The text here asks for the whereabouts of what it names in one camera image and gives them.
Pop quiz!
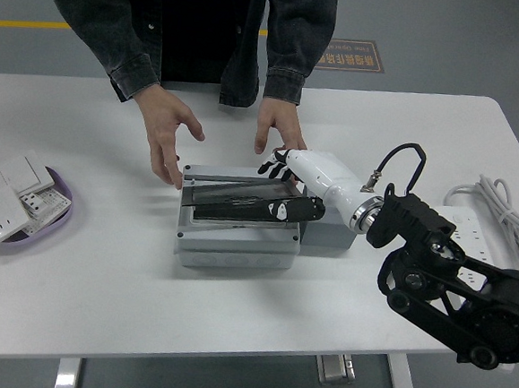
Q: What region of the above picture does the grey plastic junction box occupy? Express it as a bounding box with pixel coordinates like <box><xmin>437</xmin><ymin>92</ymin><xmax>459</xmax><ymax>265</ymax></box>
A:
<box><xmin>172</xmin><ymin>162</ymin><xmax>307</xmax><ymax>277</ymax></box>

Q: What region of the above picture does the purple tray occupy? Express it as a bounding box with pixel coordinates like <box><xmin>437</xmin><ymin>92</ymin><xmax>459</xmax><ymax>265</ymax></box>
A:
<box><xmin>0</xmin><ymin>162</ymin><xmax>77</xmax><ymax>250</ymax></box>

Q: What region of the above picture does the person's right hand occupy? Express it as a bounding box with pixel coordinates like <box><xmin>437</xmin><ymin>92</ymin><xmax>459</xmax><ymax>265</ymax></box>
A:
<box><xmin>127</xmin><ymin>80</ymin><xmax>210</xmax><ymax>194</ymax></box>

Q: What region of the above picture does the person's left hand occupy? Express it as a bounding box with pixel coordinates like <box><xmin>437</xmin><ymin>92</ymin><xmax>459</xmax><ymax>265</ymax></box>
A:
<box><xmin>252</xmin><ymin>95</ymin><xmax>313</xmax><ymax>159</ymax></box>

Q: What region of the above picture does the yellow floor line tape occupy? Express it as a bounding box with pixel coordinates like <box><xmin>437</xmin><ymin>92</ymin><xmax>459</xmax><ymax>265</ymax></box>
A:
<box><xmin>0</xmin><ymin>7</ymin><xmax>270</xmax><ymax>50</ymax></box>

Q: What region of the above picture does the metal table bracket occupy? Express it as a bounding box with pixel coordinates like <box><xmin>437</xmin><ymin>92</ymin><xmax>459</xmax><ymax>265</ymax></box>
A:
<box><xmin>315</xmin><ymin>350</ymin><xmax>359</xmax><ymax>386</ymax></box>

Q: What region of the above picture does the white perforated plate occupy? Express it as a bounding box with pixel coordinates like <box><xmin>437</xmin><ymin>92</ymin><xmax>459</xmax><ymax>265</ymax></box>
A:
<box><xmin>24</xmin><ymin>184</ymin><xmax>73</xmax><ymax>237</ymax></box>

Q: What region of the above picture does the transparent hinged box lid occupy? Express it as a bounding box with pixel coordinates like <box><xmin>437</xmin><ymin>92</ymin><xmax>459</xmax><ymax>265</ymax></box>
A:
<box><xmin>178</xmin><ymin>172</ymin><xmax>307</xmax><ymax>228</ymax></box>

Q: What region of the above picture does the grey cube with round hole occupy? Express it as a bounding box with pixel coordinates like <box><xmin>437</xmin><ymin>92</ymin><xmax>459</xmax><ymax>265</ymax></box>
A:
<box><xmin>298</xmin><ymin>183</ymin><xmax>362</xmax><ymax>252</ymax></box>

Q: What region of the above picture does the white power strip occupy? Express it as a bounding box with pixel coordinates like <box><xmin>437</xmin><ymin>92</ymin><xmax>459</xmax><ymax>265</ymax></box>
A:
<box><xmin>429</xmin><ymin>204</ymin><xmax>519</xmax><ymax>315</ymax></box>

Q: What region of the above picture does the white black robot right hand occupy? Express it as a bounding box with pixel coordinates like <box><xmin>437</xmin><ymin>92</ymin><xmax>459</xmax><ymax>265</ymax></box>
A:
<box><xmin>253</xmin><ymin>145</ymin><xmax>380</xmax><ymax>234</ymax></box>

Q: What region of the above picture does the small white socket insert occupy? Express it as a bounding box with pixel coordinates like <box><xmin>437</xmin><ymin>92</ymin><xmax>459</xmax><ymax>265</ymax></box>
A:
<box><xmin>18</xmin><ymin>191</ymin><xmax>48</xmax><ymax>219</ymax></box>

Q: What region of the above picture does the brown floor sign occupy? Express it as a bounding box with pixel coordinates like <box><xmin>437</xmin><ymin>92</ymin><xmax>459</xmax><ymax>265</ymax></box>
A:
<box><xmin>314</xmin><ymin>36</ymin><xmax>388</xmax><ymax>76</ymax></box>

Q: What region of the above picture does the white power cord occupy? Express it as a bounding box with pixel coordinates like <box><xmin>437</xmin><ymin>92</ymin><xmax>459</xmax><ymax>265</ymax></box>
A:
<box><xmin>437</xmin><ymin>171</ymin><xmax>519</xmax><ymax>269</ymax></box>

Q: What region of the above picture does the white wall switch panel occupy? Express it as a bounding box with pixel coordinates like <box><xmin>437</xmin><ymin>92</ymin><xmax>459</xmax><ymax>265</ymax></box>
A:
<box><xmin>0</xmin><ymin>153</ymin><xmax>59</xmax><ymax>197</ymax></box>

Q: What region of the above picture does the person's torso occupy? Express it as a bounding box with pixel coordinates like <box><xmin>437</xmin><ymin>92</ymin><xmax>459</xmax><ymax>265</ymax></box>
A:
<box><xmin>22</xmin><ymin>0</ymin><xmax>340</xmax><ymax>115</ymax></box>

